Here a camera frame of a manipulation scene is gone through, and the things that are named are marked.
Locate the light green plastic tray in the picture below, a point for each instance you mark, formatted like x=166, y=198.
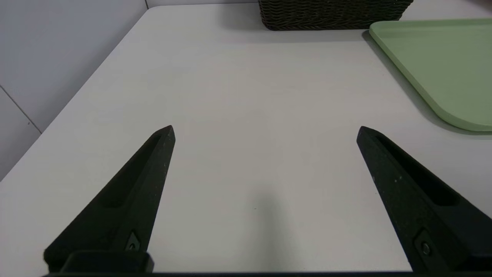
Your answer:
x=442, y=65

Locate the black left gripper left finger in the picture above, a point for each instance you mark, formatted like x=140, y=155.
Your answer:
x=127, y=207

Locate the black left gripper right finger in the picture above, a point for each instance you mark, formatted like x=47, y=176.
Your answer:
x=423, y=207

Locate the dark brown wicker basket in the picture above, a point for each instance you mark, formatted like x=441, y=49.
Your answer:
x=330, y=15

